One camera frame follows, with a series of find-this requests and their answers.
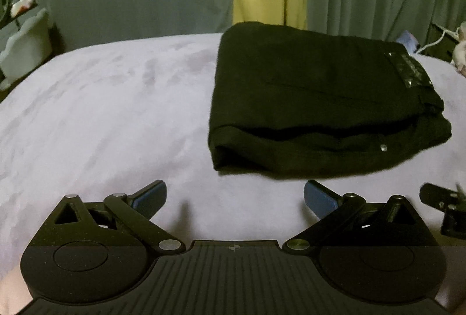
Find white plush toy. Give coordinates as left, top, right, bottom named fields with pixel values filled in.
left=451, top=23, right=466, bottom=75

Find black pants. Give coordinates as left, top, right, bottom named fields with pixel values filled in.
left=208, top=21, right=453, bottom=180

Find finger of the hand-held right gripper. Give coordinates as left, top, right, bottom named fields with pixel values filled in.
left=419, top=183, right=466, bottom=238

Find white cushion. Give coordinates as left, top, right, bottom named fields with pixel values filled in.
left=0, top=8, right=52, bottom=84

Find dark furniture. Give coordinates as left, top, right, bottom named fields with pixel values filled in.
left=419, top=22, right=460, bottom=61

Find white cable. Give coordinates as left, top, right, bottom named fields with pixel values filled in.
left=415, top=27, right=460, bottom=55

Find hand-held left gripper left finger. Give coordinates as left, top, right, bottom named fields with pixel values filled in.
left=43, top=180, right=184, bottom=257

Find blue and white packet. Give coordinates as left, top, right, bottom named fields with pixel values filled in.
left=397, top=30, right=420, bottom=54

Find small toy figure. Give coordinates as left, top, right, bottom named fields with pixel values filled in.
left=10, top=0, right=39, bottom=18

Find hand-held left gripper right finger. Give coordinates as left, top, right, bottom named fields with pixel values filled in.
left=282, top=180, right=426, bottom=256

